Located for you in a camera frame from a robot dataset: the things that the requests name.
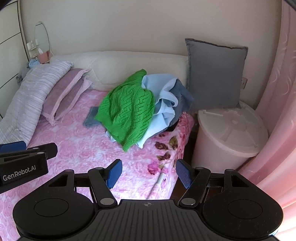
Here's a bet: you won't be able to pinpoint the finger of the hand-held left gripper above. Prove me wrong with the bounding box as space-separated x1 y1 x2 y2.
26 142 58 160
0 141 26 153

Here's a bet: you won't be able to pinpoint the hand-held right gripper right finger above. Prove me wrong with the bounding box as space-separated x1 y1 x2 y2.
176 159 252 208

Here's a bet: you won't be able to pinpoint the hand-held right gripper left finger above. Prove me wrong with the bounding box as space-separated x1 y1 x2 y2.
47 159 123 208

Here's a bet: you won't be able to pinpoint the green knit sweater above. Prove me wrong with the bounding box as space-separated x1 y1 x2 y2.
95 69 155 152

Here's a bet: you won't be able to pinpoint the white stick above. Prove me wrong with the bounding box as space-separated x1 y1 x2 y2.
148 173 166 200

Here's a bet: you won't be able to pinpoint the pink floral blanket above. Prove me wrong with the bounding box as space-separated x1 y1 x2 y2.
0 89 196 241

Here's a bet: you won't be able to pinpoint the white plastic bin with lid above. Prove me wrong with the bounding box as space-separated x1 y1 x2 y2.
191 100 269 174

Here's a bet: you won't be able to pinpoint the pale striped quilt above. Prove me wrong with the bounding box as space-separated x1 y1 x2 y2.
0 60 74 146

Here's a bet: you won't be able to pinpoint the purple pillow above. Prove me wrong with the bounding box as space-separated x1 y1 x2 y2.
40 68 93 126

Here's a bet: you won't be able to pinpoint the light blue garment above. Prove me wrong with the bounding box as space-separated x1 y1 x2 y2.
106 74 179 149

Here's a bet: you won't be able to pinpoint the blue denim jeans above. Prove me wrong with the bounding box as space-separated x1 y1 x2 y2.
83 79 195 129

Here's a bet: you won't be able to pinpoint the blue grey cloth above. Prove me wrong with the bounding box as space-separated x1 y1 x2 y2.
16 59 40 82

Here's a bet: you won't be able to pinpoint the small white shelf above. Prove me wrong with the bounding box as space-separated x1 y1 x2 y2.
26 41 39 58

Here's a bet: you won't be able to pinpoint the grey cushion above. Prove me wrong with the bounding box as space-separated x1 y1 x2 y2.
185 38 248 109

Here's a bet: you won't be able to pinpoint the long white pillow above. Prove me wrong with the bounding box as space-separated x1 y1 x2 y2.
50 51 189 92

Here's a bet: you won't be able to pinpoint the white wardrobe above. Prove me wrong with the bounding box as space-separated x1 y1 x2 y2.
0 0 30 120

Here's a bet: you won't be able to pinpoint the oval mirror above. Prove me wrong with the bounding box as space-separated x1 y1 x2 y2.
34 21 51 55

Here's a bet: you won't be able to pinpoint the pink curtain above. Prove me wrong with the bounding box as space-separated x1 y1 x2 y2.
238 0 296 214

